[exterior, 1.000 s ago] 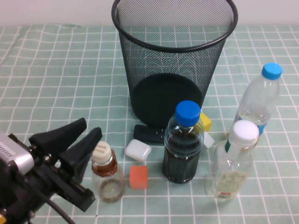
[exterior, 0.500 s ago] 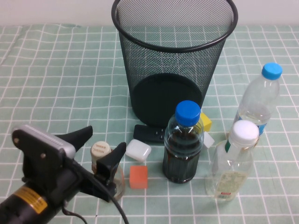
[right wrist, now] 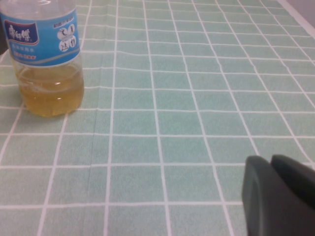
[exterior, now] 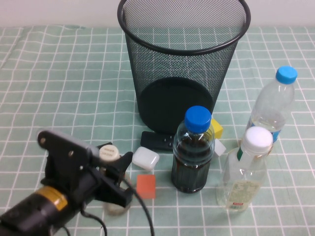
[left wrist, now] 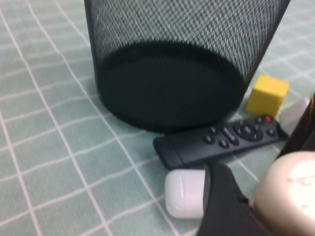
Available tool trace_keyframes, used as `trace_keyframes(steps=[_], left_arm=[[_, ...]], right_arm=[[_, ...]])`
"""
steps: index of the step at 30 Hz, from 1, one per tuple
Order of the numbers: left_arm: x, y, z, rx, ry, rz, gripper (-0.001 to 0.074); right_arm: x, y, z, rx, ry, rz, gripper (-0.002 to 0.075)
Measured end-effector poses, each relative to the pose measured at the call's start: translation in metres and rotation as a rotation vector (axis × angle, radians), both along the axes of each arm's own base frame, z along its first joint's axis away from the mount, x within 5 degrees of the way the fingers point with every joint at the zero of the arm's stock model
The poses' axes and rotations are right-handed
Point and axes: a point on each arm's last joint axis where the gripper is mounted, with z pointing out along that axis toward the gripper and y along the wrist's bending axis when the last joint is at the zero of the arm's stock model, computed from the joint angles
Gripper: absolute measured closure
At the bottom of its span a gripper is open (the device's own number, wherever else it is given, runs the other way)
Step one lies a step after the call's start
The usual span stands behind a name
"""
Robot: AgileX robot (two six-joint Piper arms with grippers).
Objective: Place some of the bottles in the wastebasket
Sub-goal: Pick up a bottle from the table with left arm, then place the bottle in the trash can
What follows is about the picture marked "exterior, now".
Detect yellow cube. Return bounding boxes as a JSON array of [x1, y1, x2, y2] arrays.
[[210, 118, 224, 139]]

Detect short black cable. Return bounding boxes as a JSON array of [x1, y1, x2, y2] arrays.
[[80, 208, 108, 236]]

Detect dark liquid bottle blue cap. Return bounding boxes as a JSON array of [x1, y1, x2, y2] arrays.
[[171, 105, 216, 194]]

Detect black mesh wastebasket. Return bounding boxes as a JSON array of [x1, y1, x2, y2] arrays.
[[117, 0, 252, 135]]

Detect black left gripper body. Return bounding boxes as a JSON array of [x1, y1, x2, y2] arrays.
[[41, 162, 134, 208]]

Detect black remote control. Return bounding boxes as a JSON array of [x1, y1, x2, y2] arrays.
[[140, 131, 176, 151]]

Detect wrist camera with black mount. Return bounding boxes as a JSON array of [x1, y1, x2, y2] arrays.
[[36, 129, 102, 183]]

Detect white earbud case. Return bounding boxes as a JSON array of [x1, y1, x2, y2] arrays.
[[131, 147, 160, 172]]

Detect white cube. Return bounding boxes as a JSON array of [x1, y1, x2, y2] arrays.
[[213, 139, 227, 157]]

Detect orange cube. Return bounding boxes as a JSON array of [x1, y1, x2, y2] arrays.
[[135, 174, 157, 200]]

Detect small glass bottle cream cap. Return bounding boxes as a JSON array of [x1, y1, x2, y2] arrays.
[[97, 145, 133, 216]]

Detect yellow liquid bottle light-blue cap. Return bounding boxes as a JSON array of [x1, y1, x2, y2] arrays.
[[245, 65, 298, 151]]

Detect clear bottle white cap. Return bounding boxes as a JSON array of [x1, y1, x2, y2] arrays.
[[216, 126, 274, 213]]

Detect green checkered tablecloth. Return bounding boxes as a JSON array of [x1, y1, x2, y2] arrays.
[[0, 24, 315, 236]]

